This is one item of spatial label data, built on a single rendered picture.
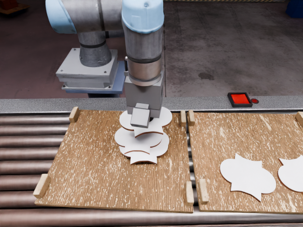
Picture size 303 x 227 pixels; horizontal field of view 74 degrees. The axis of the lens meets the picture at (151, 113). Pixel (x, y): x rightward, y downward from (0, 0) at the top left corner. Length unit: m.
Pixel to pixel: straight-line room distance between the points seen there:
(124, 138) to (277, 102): 0.64
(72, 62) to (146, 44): 0.69
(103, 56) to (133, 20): 0.61
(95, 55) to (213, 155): 0.65
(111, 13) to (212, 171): 0.49
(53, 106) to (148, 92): 0.52
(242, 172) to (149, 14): 0.48
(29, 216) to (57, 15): 0.49
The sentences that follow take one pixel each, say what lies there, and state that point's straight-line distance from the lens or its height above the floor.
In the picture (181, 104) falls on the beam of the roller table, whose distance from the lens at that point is 0.83.
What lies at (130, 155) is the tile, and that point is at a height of 0.96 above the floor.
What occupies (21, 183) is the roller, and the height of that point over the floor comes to 0.92.
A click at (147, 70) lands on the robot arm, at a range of 0.43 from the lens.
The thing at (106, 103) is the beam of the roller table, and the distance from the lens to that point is 0.84.
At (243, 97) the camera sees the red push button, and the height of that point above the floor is 0.93.
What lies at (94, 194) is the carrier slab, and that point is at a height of 0.94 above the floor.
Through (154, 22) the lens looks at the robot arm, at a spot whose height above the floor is 1.33.
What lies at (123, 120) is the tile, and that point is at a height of 1.06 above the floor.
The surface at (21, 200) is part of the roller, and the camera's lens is 0.69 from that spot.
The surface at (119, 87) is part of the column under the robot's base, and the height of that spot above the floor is 0.87.
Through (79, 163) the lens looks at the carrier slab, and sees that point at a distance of 0.66.
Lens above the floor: 1.47
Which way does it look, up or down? 45 degrees down
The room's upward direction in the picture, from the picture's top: straight up
